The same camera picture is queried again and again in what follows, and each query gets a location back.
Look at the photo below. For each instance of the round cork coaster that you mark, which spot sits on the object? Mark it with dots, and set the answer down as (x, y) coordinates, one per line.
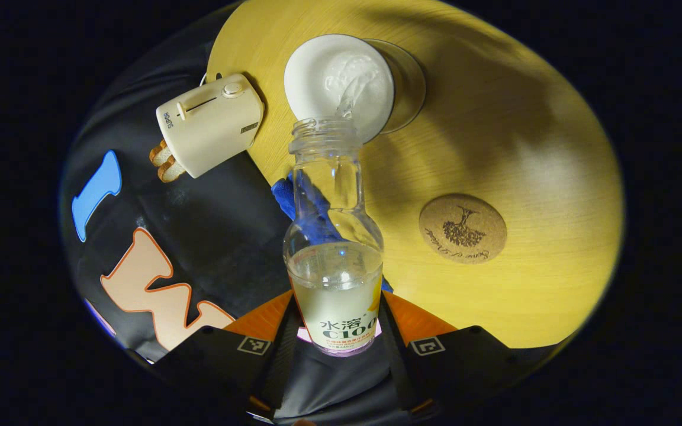
(462, 228)

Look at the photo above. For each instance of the toast bread slice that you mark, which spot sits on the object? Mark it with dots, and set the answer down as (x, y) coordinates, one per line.
(160, 155)
(170, 171)

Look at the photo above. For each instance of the cream toaster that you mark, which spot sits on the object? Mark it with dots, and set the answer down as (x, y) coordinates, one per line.
(211, 124)

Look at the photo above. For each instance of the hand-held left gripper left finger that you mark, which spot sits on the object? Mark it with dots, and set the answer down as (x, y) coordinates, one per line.
(279, 361)

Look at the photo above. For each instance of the white teacup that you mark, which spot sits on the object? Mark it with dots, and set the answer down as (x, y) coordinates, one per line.
(329, 71)

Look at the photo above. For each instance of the black backdrop cloth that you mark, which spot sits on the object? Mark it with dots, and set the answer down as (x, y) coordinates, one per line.
(216, 207)

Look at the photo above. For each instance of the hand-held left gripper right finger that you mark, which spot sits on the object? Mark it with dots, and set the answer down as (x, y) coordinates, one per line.
(397, 361)

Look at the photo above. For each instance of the clear water bottle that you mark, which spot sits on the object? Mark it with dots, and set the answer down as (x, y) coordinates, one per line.
(335, 284)

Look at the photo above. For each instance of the blue folded towel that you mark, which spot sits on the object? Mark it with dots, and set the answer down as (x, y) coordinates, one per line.
(283, 198)

